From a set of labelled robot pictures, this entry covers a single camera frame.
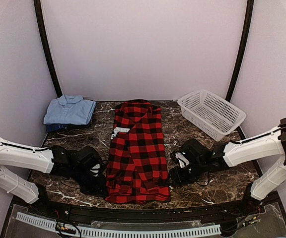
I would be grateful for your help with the folded light blue shirt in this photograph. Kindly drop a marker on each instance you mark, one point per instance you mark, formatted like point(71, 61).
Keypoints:
point(69, 110)

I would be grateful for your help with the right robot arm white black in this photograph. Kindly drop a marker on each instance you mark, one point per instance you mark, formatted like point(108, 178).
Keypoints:
point(193, 160)

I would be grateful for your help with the red black plaid shirt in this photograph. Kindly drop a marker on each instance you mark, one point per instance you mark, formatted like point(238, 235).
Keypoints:
point(137, 165)

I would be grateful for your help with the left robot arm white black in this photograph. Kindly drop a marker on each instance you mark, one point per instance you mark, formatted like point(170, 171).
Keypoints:
point(84, 166)

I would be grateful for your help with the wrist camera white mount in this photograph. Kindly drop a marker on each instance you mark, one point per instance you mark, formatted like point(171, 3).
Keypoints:
point(180, 159)
point(96, 170)

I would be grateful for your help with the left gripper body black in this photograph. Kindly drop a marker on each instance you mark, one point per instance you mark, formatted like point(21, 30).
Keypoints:
point(88, 185)

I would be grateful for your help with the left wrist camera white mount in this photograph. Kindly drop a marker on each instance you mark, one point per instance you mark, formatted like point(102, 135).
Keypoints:
point(96, 170)

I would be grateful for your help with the right black frame post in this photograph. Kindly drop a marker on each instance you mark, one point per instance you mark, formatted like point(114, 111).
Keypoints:
point(241, 49)

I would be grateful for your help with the black frame post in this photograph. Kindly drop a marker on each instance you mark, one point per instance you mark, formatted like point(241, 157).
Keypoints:
point(241, 49)
point(46, 47)

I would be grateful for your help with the folded dark navy shirt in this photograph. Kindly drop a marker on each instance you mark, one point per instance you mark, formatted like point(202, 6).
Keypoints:
point(58, 127)

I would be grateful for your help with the white slotted cable duct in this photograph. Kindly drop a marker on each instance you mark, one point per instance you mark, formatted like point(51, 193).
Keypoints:
point(121, 230)

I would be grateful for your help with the white plastic mesh basket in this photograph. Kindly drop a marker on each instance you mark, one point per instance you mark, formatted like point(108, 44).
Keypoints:
point(212, 114)

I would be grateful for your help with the left black frame post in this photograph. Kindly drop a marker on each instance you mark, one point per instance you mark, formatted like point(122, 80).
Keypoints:
point(46, 47)

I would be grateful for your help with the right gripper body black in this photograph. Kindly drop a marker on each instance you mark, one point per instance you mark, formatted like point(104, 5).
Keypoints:
point(189, 176)

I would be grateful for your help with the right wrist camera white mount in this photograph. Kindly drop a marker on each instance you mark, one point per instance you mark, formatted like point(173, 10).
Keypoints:
point(180, 159)

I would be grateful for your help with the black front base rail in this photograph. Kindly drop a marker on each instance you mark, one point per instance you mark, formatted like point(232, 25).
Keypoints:
point(271, 213)

